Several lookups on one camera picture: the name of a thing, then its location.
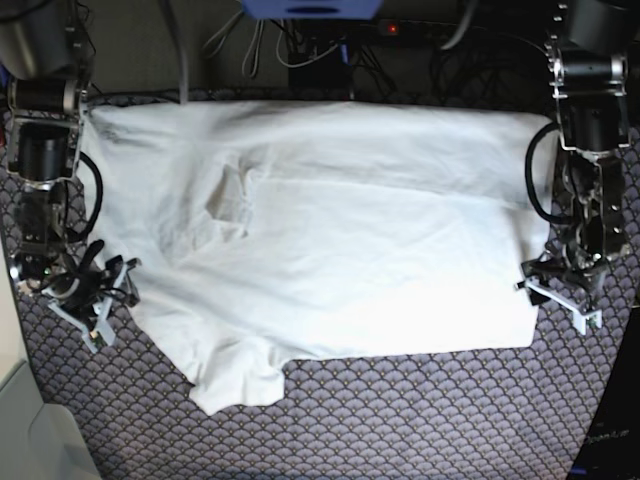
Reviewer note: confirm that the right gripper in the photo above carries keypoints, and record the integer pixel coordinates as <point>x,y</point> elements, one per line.
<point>81,288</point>

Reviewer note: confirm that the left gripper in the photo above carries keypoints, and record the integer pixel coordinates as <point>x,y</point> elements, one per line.
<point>595,268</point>

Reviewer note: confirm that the white T-shirt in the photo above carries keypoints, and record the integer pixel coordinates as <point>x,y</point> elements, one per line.
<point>276,231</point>

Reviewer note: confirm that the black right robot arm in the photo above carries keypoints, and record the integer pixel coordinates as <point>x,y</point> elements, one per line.
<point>48,55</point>

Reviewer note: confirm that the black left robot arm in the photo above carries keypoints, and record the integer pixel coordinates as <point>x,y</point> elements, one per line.
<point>588,58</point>

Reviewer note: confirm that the patterned purple table cloth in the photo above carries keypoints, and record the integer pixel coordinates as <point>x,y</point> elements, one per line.
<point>519,413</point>

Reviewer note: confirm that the grey plastic bin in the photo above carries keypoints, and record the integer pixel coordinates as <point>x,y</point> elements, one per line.
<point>39,440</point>

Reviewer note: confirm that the black box under table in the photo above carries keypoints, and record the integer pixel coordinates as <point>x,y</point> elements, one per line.
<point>329,72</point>

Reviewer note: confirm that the black power strip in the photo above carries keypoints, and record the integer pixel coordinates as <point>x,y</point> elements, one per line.
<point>415,29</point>

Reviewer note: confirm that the blue box overhead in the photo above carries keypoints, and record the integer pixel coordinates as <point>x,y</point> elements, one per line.
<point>312,9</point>

